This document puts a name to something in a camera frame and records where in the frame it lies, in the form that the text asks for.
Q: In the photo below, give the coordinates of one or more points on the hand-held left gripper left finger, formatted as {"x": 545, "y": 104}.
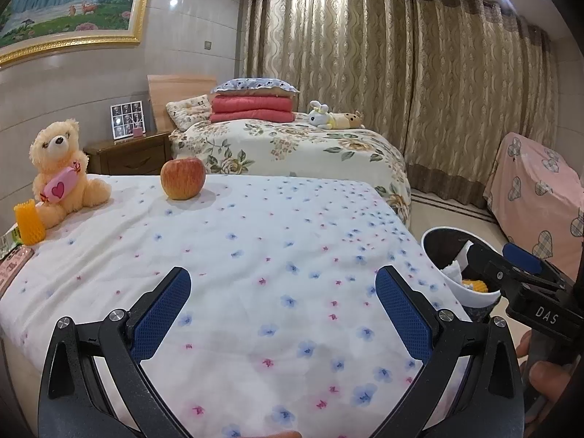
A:
{"x": 159, "y": 315}

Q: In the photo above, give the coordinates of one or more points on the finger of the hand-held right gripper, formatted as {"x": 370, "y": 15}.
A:
{"x": 483, "y": 255}
{"x": 522, "y": 256}

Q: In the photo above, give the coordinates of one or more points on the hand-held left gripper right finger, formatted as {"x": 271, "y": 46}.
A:
{"x": 404, "y": 315}

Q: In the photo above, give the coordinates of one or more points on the white foam sheet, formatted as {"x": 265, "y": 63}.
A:
{"x": 456, "y": 269}

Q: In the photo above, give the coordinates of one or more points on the orange foam fruit net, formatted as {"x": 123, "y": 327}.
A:
{"x": 474, "y": 285}
{"x": 29, "y": 223}

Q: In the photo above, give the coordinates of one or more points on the white trash bin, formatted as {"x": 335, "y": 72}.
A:
{"x": 470, "y": 299}

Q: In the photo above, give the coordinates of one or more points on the person's right hand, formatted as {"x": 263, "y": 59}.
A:
{"x": 547, "y": 376}

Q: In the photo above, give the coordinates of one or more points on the person's left hand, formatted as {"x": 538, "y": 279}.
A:
{"x": 280, "y": 435}

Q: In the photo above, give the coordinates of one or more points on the pink cloth covered furniture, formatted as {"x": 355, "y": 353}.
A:
{"x": 534, "y": 182}

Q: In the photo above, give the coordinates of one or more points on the flower print bedsheet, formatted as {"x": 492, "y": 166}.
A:
{"x": 273, "y": 246}

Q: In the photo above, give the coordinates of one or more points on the red apple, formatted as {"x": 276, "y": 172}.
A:
{"x": 182, "y": 178}

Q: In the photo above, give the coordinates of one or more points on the pink flat box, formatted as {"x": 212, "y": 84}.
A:
{"x": 13, "y": 267}

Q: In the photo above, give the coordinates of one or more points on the dark wooden nightstand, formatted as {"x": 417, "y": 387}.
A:
{"x": 132, "y": 155}

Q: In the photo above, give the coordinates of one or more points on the green snack packet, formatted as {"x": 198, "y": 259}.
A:
{"x": 9, "y": 244}

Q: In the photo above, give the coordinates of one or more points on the small pink box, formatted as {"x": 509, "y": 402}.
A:
{"x": 137, "y": 132}

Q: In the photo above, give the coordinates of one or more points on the beige teddy bear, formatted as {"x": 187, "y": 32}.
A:
{"x": 59, "y": 155}

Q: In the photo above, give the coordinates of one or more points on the yellow plush toy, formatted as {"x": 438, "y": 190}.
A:
{"x": 349, "y": 120}

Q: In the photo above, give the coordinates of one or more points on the floral bedspread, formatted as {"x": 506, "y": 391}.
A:
{"x": 296, "y": 146}

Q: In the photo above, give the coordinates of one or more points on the cream patterned pillow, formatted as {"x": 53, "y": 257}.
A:
{"x": 189, "y": 107}

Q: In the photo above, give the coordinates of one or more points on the white bunny plush toy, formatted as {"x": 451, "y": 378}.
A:
{"x": 319, "y": 116}

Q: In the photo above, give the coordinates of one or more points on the wooden headboard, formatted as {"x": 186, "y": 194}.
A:
{"x": 171, "y": 89}

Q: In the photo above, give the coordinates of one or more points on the folded red blanket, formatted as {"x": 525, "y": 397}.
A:
{"x": 251, "y": 107}

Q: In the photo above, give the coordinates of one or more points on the beige patterned curtain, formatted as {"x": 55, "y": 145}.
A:
{"x": 365, "y": 54}

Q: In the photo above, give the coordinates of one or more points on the frilled blue dotted pillow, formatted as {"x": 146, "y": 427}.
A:
{"x": 255, "y": 85}

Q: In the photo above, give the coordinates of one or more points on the photo collage frame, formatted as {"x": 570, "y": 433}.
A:
{"x": 127, "y": 116}

